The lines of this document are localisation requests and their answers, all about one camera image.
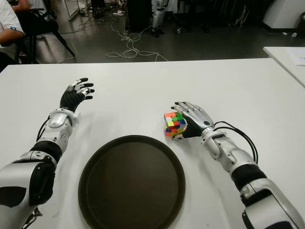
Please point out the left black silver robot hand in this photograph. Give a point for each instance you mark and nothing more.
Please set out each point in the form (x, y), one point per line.
(69, 99)

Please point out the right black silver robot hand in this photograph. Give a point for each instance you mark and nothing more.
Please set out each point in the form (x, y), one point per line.
(199, 118)

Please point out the multicolour Rubik's cube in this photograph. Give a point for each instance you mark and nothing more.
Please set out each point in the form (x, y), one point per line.
(174, 124)

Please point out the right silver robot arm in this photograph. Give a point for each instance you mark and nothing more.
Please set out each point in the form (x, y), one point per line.
(269, 195)

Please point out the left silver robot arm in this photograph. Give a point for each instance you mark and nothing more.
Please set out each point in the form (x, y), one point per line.
(19, 171)

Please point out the dark brown round plate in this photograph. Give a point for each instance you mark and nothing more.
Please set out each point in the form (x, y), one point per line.
(132, 183)

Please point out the black chair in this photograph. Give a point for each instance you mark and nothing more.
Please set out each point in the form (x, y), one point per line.
(45, 23)

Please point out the seated person in white shirt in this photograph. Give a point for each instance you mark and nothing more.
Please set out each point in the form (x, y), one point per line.
(7, 21)

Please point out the white power strip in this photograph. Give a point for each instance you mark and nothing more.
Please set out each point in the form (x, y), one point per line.
(119, 13)

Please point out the white side table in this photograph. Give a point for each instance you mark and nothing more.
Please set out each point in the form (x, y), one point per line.
(283, 62)

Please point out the black tripod legs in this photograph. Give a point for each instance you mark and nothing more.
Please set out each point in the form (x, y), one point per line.
(190, 14)

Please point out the silver humanoid robot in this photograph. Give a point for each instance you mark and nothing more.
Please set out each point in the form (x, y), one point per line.
(158, 16)

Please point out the grey folded stand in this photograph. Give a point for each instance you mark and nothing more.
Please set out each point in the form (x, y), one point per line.
(240, 15)

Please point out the white cabinet with black base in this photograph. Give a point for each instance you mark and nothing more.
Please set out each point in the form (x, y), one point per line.
(283, 12)

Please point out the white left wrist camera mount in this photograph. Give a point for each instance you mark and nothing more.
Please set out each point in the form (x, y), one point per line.
(76, 118)

